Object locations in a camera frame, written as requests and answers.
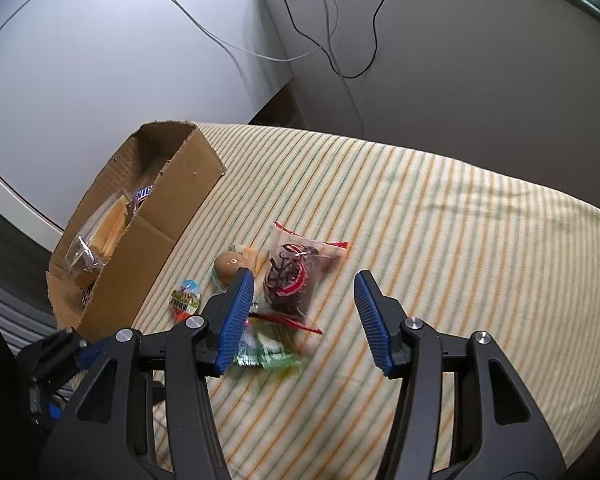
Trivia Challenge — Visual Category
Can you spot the green snack packet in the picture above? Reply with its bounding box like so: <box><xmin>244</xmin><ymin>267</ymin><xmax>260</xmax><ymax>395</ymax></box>
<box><xmin>234</xmin><ymin>320</ymin><xmax>302</xmax><ymax>372</ymax></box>

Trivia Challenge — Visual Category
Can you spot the pale round snack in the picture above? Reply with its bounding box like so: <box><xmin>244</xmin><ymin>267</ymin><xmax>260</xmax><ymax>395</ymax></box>
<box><xmin>230</xmin><ymin>244</ymin><xmax>263</xmax><ymax>267</ymax></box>

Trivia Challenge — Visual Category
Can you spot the striped blanket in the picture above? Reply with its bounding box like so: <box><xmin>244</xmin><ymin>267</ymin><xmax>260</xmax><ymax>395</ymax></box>
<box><xmin>125</xmin><ymin>122</ymin><xmax>600</xmax><ymax>480</ymax></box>

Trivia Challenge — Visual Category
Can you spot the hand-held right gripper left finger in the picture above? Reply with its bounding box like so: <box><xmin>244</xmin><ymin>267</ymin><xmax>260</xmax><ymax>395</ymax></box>
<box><xmin>42</xmin><ymin>267</ymin><xmax>256</xmax><ymax>480</ymax></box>

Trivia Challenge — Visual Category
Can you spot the brown egg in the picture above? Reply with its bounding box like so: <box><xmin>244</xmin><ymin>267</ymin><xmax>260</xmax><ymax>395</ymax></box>
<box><xmin>214</xmin><ymin>252</ymin><xmax>248</xmax><ymax>283</ymax></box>

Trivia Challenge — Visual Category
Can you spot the clear red-edged dark snack packet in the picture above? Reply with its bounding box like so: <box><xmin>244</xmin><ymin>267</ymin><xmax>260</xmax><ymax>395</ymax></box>
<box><xmin>262</xmin><ymin>221</ymin><xmax>351</xmax><ymax>323</ymax></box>

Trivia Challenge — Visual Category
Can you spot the white cable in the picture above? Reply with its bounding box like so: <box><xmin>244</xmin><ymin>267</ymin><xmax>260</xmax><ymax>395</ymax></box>
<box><xmin>132</xmin><ymin>0</ymin><xmax>338</xmax><ymax>63</ymax></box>
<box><xmin>300</xmin><ymin>0</ymin><xmax>366</xmax><ymax>133</ymax></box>

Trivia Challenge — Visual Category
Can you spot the white cabinet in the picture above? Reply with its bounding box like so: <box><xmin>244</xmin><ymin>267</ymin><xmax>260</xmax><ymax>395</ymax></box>
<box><xmin>0</xmin><ymin>0</ymin><xmax>298</xmax><ymax>238</ymax></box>

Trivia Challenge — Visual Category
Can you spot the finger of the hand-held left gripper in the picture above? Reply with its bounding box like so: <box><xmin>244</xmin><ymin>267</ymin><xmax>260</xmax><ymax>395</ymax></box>
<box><xmin>16</xmin><ymin>327</ymin><xmax>108</xmax><ymax>396</ymax></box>
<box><xmin>27</xmin><ymin>390</ymin><xmax>68</xmax><ymax>428</ymax></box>

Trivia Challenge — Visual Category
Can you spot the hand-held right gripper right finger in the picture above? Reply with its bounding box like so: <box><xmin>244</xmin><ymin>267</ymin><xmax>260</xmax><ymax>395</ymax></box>
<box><xmin>354</xmin><ymin>270</ymin><xmax>568</xmax><ymax>480</ymax></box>

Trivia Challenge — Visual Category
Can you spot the flat red snack packet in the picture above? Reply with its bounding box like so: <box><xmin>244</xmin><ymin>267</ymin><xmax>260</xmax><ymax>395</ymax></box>
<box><xmin>249</xmin><ymin>310</ymin><xmax>324</xmax><ymax>336</ymax></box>

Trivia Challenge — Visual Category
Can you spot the brown cardboard box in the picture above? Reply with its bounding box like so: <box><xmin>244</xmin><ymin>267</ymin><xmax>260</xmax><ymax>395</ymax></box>
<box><xmin>46</xmin><ymin>120</ymin><xmax>227</xmax><ymax>343</ymax></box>

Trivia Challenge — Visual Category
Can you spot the colourful egg-shaped packet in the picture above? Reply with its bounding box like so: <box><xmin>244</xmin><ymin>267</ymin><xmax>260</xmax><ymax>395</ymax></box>
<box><xmin>168</xmin><ymin>280</ymin><xmax>204</xmax><ymax>322</ymax></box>

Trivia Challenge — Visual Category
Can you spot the clear cracker packet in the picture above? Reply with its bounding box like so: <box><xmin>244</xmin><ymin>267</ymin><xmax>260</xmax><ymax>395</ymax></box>
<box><xmin>64</xmin><ymin>194</ymin><xmax>133</xmax><ymax>288</ymax></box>

